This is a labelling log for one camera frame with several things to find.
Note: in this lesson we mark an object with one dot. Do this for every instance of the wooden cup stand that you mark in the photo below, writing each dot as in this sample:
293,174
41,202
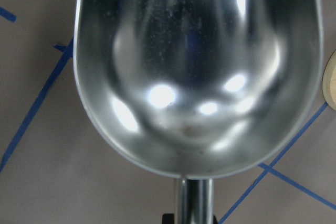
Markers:
328,82

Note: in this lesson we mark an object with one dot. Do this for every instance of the metal ice scoop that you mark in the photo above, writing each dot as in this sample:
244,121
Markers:
197,89

